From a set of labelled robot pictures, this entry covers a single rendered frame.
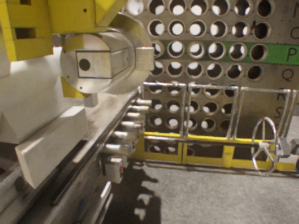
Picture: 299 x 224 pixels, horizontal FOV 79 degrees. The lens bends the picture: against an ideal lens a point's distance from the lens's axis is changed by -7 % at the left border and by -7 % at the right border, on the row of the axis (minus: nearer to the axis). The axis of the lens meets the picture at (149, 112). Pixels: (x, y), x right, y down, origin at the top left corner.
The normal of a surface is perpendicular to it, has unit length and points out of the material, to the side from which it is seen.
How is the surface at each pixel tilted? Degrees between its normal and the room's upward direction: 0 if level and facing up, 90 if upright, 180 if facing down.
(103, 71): 90
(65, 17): 90
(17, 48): 90
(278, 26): 90
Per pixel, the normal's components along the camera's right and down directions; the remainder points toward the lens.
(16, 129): 0.91, -0.29
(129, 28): -0.16, 0.37
